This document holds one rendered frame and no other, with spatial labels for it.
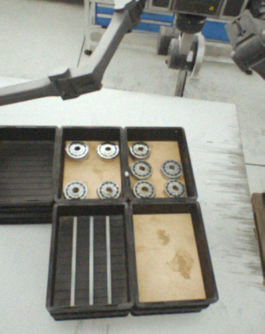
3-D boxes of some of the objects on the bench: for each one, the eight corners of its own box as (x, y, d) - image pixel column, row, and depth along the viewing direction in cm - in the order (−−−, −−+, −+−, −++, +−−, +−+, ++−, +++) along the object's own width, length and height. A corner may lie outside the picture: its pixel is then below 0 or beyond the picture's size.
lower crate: (59, 225, 147) (56, 214, 137) (123, 223, 151) (125, 212, 141) (52, 322, 125) (48, 317, 115) (129, 317, 128) (132, 312, 118)
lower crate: (4, 153, 166) (-2, 139, 156) (63, 153, 170) (61, 139, 160) (-10, 226, 144) (-18, 215, 134) (59, 225, 147) (56, 214, 137)
